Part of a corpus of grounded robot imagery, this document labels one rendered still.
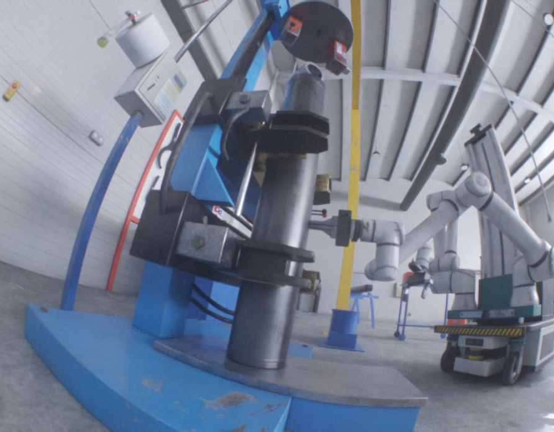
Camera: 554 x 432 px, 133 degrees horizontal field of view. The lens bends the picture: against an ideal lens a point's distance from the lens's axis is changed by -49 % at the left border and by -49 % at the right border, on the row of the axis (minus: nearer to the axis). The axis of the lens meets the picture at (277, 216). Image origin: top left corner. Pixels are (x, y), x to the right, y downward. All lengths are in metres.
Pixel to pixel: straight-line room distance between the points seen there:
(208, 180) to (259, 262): 0.27
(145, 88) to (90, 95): 1.25
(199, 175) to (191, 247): 0.23
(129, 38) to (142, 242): 1.15
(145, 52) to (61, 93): 1.15
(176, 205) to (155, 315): 0.53
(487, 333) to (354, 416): 0.93
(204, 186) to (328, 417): 0.74
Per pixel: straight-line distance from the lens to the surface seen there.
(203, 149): 0.75
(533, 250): 1.34
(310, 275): 1.00
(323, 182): 1.15
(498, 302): 1.75
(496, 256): 1.89
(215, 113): 0.78
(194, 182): 0.70
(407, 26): 7.79
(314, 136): 0.80
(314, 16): 1.93
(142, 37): 1.50
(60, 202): 2.39
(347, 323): 2.35
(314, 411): 0.73
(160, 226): 0.65
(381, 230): 0.87
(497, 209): 1.20
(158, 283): 1.02
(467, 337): 1.56
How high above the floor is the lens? 0.39
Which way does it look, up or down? 19 degrees up
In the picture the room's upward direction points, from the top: 11 degrees clockwise
